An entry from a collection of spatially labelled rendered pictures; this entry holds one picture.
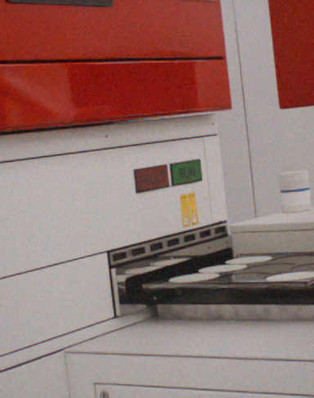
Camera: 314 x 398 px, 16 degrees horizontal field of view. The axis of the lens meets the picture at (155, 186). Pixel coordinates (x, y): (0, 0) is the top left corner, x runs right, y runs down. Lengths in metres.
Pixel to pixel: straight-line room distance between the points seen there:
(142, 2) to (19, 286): 0.64
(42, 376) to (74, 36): 0.62
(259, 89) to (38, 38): 3.82
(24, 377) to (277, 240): 0.74
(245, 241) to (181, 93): 0.40
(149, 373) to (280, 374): 0.26
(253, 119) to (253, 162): 0.22
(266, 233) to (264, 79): 3.36
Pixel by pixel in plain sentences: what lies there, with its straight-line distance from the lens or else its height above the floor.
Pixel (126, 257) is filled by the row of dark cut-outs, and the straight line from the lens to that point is 2.16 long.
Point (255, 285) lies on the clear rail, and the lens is 2.00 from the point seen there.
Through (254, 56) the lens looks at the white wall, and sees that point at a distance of 5.68.
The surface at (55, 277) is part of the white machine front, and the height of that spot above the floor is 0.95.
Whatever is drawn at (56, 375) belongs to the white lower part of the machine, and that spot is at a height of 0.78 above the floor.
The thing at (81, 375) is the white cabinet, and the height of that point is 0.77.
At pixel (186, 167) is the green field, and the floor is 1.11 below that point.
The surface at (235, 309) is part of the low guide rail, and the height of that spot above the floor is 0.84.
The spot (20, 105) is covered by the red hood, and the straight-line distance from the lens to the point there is 1.87.
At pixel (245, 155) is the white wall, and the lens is 5.50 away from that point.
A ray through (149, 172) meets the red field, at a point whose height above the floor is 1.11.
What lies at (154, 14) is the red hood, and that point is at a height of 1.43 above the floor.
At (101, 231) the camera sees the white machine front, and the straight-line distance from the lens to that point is 2.10.
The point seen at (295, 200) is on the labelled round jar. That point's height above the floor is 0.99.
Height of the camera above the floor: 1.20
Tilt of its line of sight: 3 degrees down
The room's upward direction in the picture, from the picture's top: 6 degrees counter-clockwise
